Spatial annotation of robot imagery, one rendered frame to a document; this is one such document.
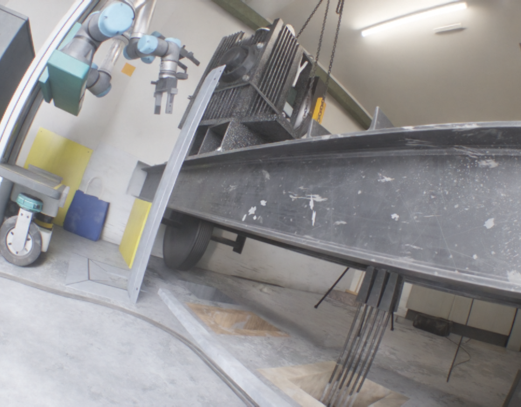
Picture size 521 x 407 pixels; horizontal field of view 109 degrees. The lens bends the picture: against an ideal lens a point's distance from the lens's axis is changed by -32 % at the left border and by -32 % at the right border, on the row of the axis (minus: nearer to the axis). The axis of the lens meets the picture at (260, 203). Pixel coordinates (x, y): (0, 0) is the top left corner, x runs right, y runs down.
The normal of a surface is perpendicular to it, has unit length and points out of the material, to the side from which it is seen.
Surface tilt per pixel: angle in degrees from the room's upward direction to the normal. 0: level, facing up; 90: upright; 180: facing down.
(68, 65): 90
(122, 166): 90
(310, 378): 90
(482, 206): 90
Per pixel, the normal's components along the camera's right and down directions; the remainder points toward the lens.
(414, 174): -0.74, -0.33
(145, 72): 0.59, 0.07
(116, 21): 0.80, 0.33
